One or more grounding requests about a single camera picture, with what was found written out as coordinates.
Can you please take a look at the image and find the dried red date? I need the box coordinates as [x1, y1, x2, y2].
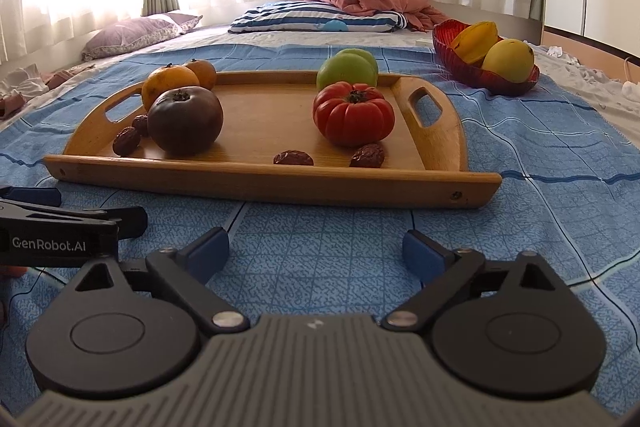
[112, 127, 141, 157]
[131, 115, 149, 138]
[349, 143, 385, 168]
[272, 150, 314, 166]

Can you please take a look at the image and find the dark purple tomato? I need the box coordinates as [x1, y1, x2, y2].
[148, 86, 224, 156]

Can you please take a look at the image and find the red ribbed tomato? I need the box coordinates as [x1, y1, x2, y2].
[312, 81, 395, 148]

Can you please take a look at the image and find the person's hand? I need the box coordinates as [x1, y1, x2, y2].
[0, 265, 27, 326]

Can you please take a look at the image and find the pink white clothes pile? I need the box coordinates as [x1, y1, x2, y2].
[1, 64, 93, 120]

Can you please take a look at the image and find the wooden serving tray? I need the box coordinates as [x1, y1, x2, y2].
[43, 70, 502, 209]

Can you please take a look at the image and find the large orange fruit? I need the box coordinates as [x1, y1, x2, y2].
[141, 64, 200, 110]

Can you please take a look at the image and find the small orange fruit behind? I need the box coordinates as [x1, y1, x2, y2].
[183, 58, 217, 90]

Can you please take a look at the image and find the purple pillow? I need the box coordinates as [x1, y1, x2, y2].
[81, 12, 203, 62]

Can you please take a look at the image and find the yellow mango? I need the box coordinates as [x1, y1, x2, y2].
[482, 39, 535, 83]

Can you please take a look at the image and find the front green apple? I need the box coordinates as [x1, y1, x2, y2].
[316, 53, 378, 91]

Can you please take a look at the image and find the green apple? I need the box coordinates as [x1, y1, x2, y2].
[338, 48, 378, 75]
[316, 53, 378, 91]

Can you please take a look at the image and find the yellow starfruit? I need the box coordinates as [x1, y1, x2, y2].
[449, 20, 500, 65]

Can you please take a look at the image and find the rear green apple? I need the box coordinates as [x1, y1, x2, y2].
[338, 48, 378, 75]

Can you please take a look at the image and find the red glass fruit bowl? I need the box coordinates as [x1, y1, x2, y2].
[433, 20, 540, 96]

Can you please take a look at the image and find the white crumpled cloth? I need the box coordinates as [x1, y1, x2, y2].
[530, 44, 580, 65]

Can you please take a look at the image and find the blue white striped pillow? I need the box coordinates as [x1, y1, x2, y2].
[229, 0, 408, 34]

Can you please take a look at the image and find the white charger cable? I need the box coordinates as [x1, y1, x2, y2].
[619, 55, 640, 103]

